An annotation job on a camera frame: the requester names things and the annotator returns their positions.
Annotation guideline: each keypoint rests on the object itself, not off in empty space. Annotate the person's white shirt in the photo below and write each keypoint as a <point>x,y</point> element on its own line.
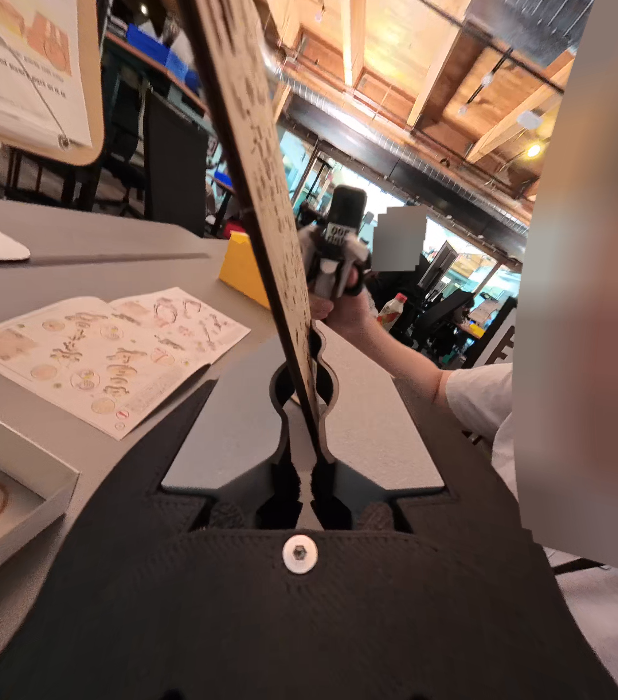
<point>478,394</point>

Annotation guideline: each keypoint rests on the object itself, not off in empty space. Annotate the plastic bottle with red cap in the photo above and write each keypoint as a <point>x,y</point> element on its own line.
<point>392,311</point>

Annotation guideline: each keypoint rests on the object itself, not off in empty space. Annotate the laser-cut wooden parts sheet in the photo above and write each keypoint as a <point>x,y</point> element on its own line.
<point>254,109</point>

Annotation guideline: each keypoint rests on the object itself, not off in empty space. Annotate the person's right hand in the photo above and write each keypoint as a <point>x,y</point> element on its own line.
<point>342,317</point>

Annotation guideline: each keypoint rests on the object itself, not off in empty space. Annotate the blue storage bin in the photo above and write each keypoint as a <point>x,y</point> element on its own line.
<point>145,41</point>
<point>180,68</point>

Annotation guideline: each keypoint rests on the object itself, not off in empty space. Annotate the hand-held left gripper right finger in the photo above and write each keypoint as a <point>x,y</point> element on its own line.
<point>385,437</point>

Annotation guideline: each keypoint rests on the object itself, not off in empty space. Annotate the black framed marker sign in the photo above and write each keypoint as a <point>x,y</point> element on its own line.
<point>497,344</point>

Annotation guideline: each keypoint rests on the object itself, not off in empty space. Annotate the printed instruction booklet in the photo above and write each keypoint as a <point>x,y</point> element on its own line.
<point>96,355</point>

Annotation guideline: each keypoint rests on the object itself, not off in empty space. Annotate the black chair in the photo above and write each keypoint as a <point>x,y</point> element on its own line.
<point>172,164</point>

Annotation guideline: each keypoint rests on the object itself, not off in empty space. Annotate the person's right forearm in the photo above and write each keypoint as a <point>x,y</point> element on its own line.
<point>396,355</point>

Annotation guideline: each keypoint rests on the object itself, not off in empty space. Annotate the black monitor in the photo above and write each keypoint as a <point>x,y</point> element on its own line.
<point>436,265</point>

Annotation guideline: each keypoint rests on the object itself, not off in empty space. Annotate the yellow plastic bin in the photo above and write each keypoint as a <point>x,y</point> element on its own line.
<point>243,268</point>

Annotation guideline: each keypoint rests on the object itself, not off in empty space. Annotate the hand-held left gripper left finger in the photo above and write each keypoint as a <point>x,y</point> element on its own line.
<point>232,426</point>

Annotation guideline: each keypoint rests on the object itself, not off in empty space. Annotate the white ceiling device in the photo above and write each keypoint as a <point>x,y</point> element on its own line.
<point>527,120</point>

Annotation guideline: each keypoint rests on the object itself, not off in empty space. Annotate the silver ventilation duct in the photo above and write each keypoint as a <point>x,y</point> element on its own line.
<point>281,65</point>

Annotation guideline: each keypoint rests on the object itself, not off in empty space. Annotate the white cardboard box tray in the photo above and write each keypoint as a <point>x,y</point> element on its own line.
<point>25,465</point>

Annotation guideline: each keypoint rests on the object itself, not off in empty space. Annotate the ceiling lamp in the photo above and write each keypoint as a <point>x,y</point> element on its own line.
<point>533,149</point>

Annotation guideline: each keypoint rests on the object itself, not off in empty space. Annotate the wooden board with paper sheet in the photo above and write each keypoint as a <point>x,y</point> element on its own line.
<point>19,71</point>

